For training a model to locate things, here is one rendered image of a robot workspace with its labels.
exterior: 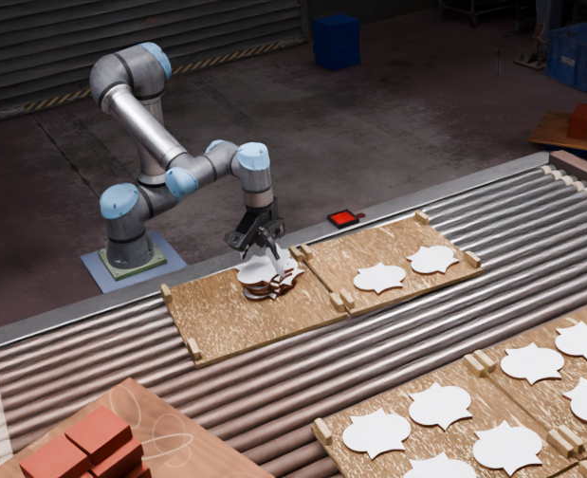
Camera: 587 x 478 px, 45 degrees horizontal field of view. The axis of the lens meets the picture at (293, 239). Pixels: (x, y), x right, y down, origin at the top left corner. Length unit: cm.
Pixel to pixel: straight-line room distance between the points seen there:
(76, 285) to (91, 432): 285
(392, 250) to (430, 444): 73
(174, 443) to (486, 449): 62
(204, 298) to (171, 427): 58
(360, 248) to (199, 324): 55
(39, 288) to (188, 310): 211
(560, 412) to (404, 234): 78
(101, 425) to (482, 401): 86
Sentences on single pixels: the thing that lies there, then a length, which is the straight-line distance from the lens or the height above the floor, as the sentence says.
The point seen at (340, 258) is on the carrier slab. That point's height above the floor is 94.
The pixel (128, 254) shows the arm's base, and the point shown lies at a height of 94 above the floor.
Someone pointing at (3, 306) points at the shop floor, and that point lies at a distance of 394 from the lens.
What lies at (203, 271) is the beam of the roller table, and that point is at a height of 92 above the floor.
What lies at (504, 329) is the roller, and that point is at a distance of 187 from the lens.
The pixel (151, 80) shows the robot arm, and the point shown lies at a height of 145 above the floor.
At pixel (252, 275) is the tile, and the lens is 191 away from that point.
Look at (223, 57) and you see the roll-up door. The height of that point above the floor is 6.
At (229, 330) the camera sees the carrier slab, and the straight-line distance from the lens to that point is 185.
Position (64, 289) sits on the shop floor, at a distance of 392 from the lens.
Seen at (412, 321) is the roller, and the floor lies 92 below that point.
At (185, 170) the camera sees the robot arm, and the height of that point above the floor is 133.
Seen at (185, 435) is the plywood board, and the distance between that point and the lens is 146.
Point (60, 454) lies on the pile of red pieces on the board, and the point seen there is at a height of 133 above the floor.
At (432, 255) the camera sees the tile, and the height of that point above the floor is 95.
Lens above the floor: 208
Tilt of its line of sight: 32 degrees down
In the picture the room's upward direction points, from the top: 5 degrees counter-clockwise
